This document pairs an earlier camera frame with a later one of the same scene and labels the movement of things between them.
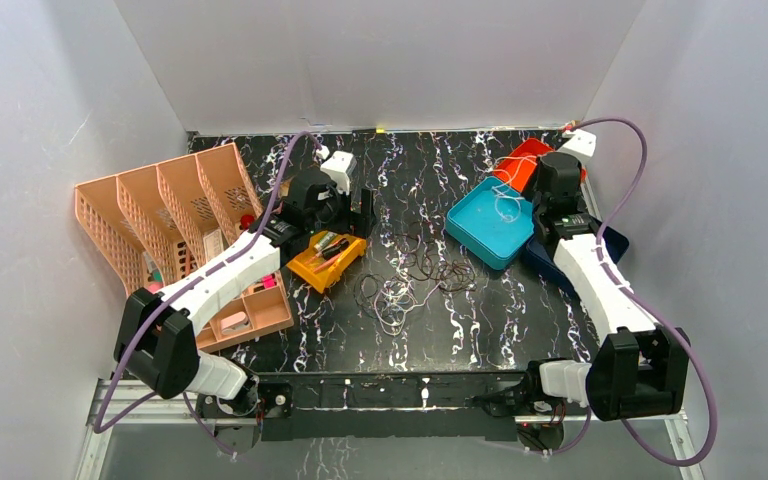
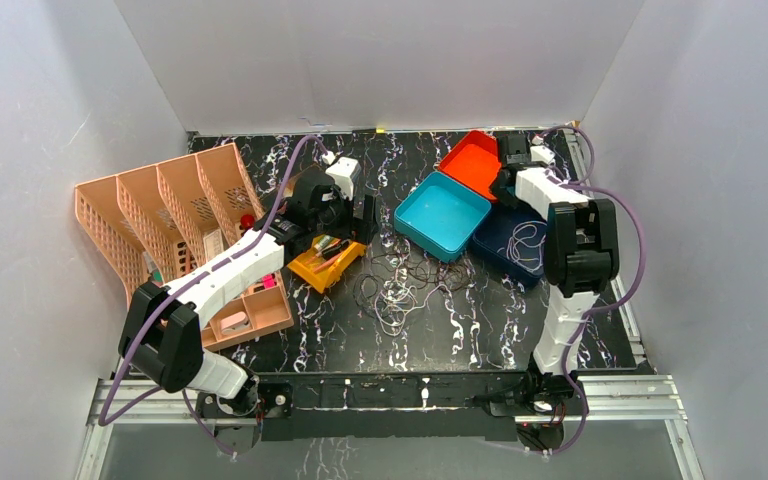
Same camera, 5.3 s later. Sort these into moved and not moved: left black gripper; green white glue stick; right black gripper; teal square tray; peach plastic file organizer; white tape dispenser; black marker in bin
Moved: teal square tray; right black gripper
Not moved: left black gripper; peach plastic file organizer; white tape dispenser; green white glue stick; black marker in bin
